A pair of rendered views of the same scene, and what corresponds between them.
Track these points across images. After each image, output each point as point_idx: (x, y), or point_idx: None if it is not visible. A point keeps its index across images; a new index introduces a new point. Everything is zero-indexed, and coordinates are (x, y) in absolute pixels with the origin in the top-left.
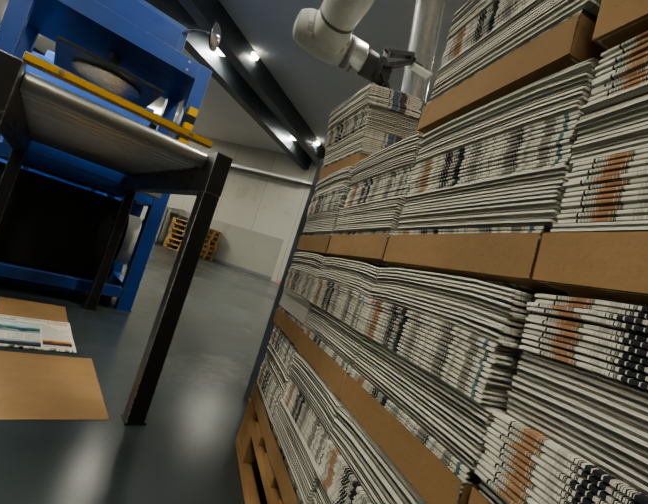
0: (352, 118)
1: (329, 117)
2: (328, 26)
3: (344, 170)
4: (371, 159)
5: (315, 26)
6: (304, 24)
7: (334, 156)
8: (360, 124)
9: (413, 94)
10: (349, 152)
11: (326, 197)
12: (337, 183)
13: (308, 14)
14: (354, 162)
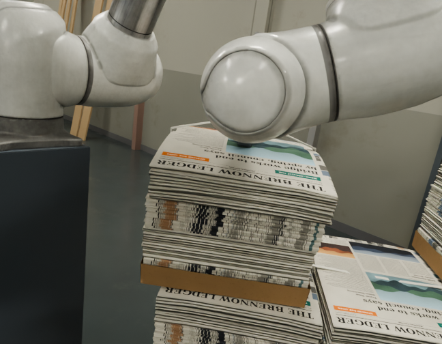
0: (265, 221)
1: (149, 174)
2: (329, 121)
3: (301, 324)
4: (390, 338)
5: (304, 119)
6: (291, 119)
7: (196, 255)
8: (296, 241)
9: (154, 13)
10: (260, 268)
11: (240, 343)
12: (275, 332)
13: (303, 91)
14: (294, 297)
